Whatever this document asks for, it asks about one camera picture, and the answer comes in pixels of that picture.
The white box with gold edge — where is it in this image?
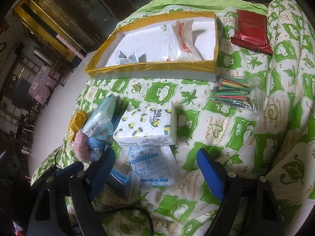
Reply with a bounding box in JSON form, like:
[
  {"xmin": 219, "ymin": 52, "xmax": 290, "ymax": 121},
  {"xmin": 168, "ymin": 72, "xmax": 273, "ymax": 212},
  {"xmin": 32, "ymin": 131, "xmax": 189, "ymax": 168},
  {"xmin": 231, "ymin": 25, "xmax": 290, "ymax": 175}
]
[{"xmin": 84, "ymin": 11, "xmax": 220, "ymax": 81}]

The white desiccant packet blue print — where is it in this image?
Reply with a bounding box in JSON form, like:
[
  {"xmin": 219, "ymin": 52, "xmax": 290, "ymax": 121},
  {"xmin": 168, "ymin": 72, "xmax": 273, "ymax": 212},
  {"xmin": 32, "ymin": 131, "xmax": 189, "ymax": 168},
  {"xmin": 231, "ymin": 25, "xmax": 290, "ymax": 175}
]
[{"xmin": 127, "ymin": 145, "xmax": 181, "ymax": 186}]

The gold framed wooden cabinet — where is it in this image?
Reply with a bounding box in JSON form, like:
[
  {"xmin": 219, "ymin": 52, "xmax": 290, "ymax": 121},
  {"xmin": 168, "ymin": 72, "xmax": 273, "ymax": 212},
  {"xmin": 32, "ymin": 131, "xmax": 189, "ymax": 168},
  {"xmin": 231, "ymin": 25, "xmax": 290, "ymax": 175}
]
[{"xmin": 12, "ymin": 0, "xmax": 99, "ymax": 57}]

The black cable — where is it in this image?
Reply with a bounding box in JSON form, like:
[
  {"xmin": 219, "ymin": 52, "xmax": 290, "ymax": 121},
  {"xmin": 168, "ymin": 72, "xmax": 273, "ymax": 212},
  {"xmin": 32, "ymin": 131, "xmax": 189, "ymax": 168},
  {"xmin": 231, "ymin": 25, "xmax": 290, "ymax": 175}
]
[{"xmin": 103, "ymin": 206, "xmax": 154, "ymax": 236}]

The bag of colourful sticks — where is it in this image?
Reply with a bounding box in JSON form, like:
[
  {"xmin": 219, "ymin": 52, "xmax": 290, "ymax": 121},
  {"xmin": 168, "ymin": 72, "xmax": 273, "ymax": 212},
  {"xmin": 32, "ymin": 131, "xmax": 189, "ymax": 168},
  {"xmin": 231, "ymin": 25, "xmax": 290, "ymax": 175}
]
[{"xmin": 212, "ymin": 76, "xmax": 261, "ymax": 113}]

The pink fluffy cloth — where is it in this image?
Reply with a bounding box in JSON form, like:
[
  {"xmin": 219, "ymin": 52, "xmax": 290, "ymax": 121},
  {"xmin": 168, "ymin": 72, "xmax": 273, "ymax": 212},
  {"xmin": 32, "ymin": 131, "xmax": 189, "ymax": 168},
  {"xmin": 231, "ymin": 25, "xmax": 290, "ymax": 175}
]
[{"xmin": 74, "ymin": 131, "xmax": 93, "ymax": 160}]

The blue knitted cloth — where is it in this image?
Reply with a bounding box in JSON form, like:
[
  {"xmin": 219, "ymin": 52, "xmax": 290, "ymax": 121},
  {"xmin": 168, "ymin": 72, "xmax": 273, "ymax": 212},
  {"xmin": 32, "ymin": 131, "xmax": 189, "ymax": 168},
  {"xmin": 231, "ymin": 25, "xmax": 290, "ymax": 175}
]
[{"xmin": 87, "ymin": 117, "xmax": 123, "ymax": 156}]

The gold foil packet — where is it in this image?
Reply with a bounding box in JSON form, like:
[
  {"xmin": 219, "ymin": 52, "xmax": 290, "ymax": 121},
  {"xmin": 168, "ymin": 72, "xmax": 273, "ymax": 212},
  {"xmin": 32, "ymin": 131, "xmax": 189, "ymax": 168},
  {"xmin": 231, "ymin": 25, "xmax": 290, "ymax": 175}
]
[{"xmin": 69, "ymin": 111, "xmax": 86, "ymax": 142}]

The dark blue item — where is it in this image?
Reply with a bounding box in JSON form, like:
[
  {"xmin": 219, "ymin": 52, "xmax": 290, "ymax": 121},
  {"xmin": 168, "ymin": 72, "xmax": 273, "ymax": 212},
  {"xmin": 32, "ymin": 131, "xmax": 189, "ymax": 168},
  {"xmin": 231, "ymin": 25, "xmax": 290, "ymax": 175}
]
[{"xmin": 108, "ymin": 168, "xmax": 142, "ymax": 202}]

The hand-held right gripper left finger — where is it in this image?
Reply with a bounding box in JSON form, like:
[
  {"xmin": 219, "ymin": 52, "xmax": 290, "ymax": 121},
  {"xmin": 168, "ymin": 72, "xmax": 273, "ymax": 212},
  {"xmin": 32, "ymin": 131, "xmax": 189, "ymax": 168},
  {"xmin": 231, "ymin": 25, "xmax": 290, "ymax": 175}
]
[{"xmin": 27, "ymin": 147, "xmax": 116, "ymax": 236}]

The light blue tissue packet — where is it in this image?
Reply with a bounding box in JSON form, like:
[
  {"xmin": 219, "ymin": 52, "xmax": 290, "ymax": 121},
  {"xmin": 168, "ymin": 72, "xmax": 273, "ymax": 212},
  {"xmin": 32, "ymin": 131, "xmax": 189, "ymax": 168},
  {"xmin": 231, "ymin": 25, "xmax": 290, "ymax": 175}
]
[{"xmin": 82, "ymin": 95, "xmax": 119, "ymax": 142}]

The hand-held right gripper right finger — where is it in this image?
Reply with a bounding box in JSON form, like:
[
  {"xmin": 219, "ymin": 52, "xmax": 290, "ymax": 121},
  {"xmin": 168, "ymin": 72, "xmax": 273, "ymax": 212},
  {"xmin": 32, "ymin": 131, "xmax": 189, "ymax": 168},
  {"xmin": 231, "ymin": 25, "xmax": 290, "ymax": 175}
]
[{"xmin": 197, "ymin": 149, "xmax": 286, "ymax": 236}]

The white plastic bag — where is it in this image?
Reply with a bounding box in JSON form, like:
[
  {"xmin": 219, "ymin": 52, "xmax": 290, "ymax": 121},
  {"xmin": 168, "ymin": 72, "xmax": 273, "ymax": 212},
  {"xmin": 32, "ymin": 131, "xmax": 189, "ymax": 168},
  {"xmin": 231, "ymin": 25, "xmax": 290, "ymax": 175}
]
[{"xmin": 160, "ymin": 19, "xmax": 197, "ymax": 62}]

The lemon print tissue pack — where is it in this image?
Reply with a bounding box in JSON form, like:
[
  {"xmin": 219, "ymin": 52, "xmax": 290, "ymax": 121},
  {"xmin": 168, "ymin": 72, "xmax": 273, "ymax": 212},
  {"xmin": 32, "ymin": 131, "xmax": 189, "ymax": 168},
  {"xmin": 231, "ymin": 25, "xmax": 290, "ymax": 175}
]
[{"xmin": 114, "ymin": 102, "xmax": 178, "ymax": 148}]

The table with floral cloth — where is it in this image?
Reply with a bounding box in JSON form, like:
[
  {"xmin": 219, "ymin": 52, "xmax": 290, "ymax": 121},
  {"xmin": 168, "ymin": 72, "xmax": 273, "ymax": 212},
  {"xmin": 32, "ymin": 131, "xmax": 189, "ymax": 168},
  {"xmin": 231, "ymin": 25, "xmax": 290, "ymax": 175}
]
[{"xmin": 28, "ymin": 64, "xmax": 64, "ymax": 106}]

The small white printed sachet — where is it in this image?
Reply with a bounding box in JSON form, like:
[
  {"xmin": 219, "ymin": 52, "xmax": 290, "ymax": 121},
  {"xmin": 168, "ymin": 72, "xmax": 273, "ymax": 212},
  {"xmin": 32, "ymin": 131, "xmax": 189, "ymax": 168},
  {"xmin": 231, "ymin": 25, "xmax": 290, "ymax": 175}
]
[{"xmin": 117, "ymin": 50, "xmax": 138, "ymax": 65}]

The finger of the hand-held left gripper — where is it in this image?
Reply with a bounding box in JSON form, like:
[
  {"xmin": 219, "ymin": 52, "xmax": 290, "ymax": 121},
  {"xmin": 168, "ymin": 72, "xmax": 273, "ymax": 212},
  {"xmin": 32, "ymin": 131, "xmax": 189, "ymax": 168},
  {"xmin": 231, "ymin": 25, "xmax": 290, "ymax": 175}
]
[{"xmin": 55, "ymin": 162, "xmax": 84, "ymax": 177}]

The red foil packet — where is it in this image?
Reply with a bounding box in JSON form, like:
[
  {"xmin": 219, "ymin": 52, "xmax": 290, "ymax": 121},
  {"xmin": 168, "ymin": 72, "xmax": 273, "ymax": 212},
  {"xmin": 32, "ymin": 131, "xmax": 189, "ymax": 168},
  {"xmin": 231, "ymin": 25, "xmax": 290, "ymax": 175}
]
[{"xmin": 231, "ymin": 9, "xmax": 273, "ymax": 56}]

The green leaf print blanket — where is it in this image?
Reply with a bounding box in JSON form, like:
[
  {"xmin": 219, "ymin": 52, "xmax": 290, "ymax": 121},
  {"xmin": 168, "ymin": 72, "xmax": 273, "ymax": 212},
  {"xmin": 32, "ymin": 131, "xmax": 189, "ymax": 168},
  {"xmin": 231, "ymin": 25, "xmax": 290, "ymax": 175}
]
[{"xmin": 31, "ymin": 0, "xmax": 315, "ymax": 236}]

